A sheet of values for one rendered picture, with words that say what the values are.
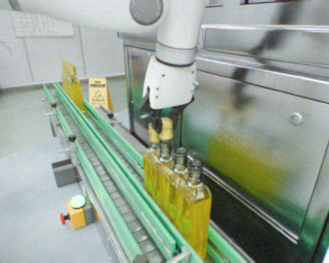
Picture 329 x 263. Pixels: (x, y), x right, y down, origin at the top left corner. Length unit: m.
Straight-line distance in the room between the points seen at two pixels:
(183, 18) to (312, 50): 0.21
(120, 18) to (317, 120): 0.34
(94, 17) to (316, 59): 0.33
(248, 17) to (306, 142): 0.27
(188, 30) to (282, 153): 0.28
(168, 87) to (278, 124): 0.22
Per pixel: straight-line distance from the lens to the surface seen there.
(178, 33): 0.42
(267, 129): 0.50
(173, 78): 0.46
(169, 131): 0.54
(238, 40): 0.53
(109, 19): 0.35
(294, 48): 0.46
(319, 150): 0.46
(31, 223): 1.02
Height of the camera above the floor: 1.40
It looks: 24 degrees down
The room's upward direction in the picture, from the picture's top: straight up
